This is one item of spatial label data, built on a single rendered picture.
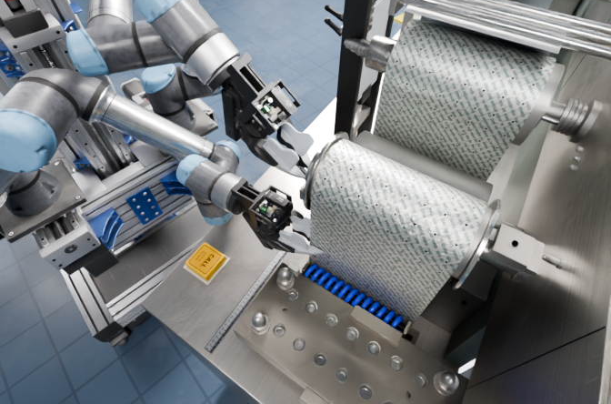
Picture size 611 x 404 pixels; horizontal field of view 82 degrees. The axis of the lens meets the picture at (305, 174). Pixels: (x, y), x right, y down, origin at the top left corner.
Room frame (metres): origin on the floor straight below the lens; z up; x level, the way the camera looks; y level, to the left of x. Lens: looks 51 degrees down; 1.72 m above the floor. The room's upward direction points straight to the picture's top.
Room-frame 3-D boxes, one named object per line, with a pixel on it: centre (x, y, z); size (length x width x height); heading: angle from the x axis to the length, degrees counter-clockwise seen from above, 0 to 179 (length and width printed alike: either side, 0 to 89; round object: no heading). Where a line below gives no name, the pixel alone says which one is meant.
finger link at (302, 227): (0.36, -0.01, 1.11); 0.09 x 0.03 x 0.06; 58
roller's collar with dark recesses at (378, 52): (0.61, -0.16, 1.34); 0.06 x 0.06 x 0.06; 57
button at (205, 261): (0.38, 0.24, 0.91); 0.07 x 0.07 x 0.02; 57
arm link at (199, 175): (0.49, 0.22, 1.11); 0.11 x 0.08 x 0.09; 57
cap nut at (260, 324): (0.20, 0.08, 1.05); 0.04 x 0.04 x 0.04
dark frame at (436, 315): (0.33, -0.20, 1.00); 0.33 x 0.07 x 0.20; 57
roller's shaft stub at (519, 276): (0.23, -0.28, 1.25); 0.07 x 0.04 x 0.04; 57
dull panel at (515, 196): (1.09, -0.92, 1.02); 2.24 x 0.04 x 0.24; 147
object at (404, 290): (0.27, -0.11, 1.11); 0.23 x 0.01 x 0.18; 57
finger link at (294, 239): (0.33, 0.01, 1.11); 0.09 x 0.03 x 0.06; 56
